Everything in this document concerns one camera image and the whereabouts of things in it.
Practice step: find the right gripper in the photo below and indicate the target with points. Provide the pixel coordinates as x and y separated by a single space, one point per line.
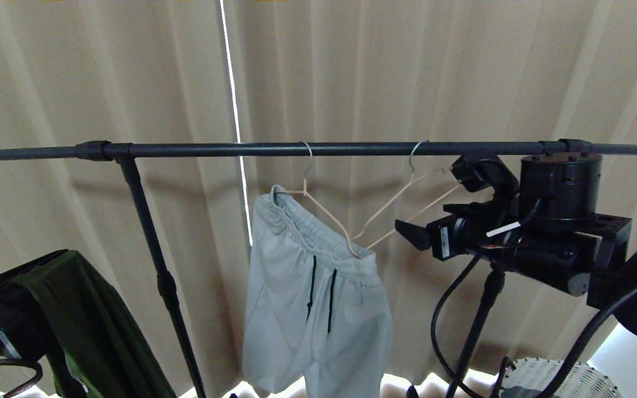
473 237

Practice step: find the pink clothes hanger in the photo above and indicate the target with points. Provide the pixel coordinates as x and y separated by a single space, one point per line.
327 215
390 204

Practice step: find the green garment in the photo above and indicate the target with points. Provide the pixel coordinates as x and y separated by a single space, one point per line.
92 331

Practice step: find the pale grey shorts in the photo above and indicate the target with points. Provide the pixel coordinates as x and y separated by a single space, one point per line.
296 331

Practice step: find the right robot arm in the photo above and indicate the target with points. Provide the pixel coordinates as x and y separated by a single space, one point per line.
562 188

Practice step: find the white laundry basket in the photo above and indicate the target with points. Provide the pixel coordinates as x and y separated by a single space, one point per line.
573 381

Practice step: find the black clothes rack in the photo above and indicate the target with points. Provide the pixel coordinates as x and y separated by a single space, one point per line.
213 150

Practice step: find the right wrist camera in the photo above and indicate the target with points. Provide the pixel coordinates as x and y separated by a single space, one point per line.
484 171

